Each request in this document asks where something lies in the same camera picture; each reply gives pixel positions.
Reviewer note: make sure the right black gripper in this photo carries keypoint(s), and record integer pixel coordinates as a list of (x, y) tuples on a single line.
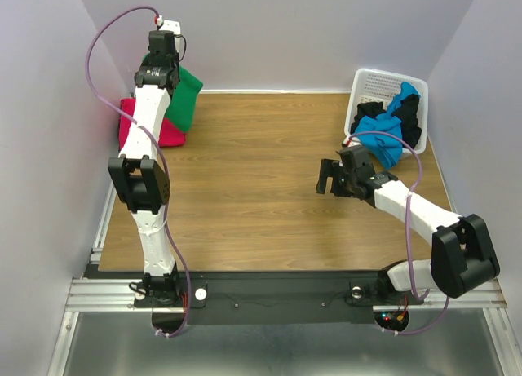
[(336, 179)]

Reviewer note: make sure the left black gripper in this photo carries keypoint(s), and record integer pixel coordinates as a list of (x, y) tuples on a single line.
[(176, 59)]

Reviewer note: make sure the green t shirt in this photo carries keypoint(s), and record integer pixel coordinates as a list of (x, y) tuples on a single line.
[(180, 112)]

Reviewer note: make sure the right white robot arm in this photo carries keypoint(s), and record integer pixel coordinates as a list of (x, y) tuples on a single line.
[(462, 253)]

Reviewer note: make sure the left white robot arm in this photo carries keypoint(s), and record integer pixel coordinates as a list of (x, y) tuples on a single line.
[(138, 172)]

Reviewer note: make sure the blue t shirt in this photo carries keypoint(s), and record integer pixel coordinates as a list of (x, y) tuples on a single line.
[(386, 148)]

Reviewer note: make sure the folded pink t shirt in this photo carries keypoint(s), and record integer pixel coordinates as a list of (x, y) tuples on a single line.
[(170, 135)]

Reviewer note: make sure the white plastic laundry basket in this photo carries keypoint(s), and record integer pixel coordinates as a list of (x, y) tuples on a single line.
[(372, 85)]

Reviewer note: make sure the black t shirt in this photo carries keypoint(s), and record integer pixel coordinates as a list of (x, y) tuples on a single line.
[(405, 109)]

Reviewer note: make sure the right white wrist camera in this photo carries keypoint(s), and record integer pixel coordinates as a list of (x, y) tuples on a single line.
[(351, 141)]

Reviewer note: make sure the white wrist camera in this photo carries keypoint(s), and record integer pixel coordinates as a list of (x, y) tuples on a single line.
[(351, 141), (167, 25)]

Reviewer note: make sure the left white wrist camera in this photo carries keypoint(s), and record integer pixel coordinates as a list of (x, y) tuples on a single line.
[(167, 25)]

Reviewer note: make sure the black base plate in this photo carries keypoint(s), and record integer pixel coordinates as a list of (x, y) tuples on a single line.
[(276, 298)]

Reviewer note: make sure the aluminium frame rail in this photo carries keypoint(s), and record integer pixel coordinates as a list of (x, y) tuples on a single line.
[(243, 199)]

